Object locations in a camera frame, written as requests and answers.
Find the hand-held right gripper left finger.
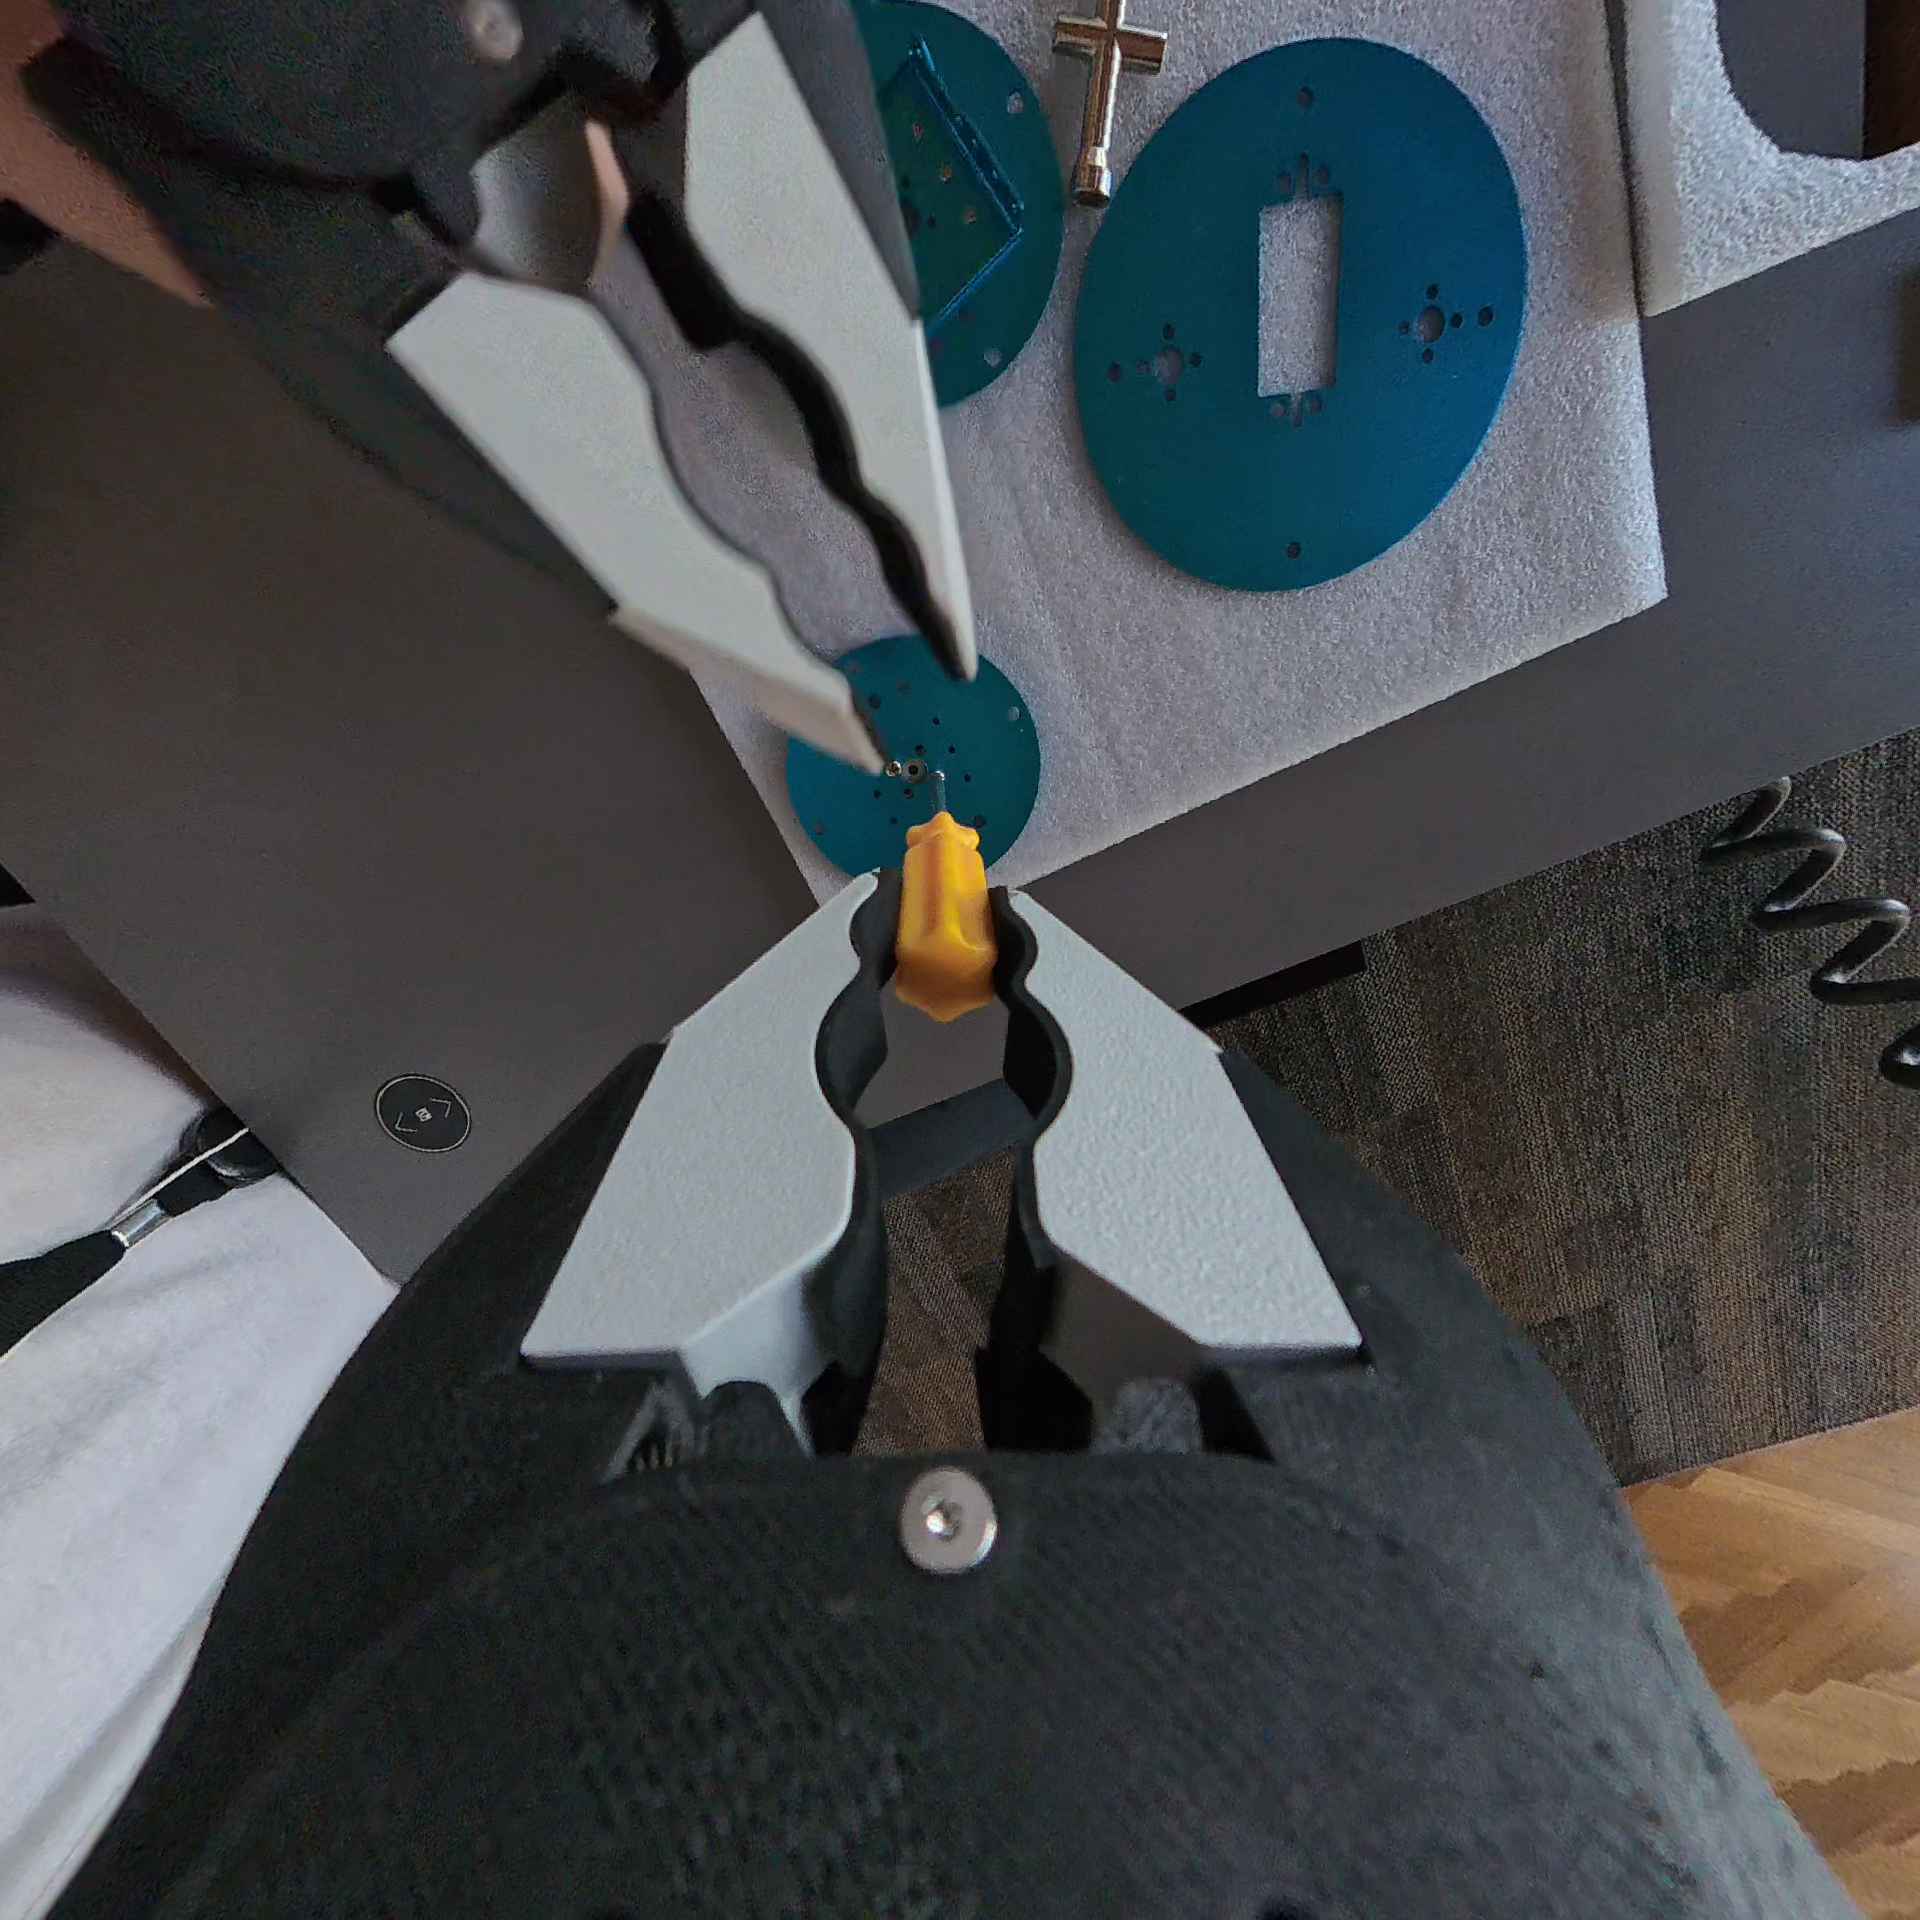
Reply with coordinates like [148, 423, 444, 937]
[519, 881, 907, 1417]

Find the yellow handled screwdriver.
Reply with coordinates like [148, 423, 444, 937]
[889, 775, 1007, 1030]

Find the grey desk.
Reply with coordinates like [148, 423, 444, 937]
[0, 0, 1920, 1292]

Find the black coiled cable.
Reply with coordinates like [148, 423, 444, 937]
[1703, 775, 1920, 1088]

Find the white foam sheet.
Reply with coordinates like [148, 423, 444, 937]
[614, 0, 1674, 904]

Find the round black desk grommet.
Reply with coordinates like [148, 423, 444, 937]
[371, 1072, 475, 1155]

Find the large blue round plate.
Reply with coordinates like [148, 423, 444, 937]
[1073, 38, 1531, 592]

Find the person's left hand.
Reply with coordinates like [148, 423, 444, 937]
[0, 67, 218, 311]

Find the blue disc with bracket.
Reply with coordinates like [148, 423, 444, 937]
[855, 0, 1067, 408]

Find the small blue round plate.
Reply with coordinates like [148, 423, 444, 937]
[786, 632, 1043, 881]

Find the white foam frame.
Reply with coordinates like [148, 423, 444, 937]
[1620, 0, 1920, 318]

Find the white shirt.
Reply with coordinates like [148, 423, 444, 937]
[0, 902, 406, 1920]

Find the metal cross wrench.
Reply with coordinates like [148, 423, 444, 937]
[1052, 0, 1173, 206]

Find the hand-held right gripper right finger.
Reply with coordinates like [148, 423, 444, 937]
[997, 887, 1373, 1417]

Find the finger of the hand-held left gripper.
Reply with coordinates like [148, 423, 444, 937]
[669, 0, 982, 683]
[383, 250, 884, 759]

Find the black strap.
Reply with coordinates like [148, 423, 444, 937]
[0, 1112, 287, 1358]

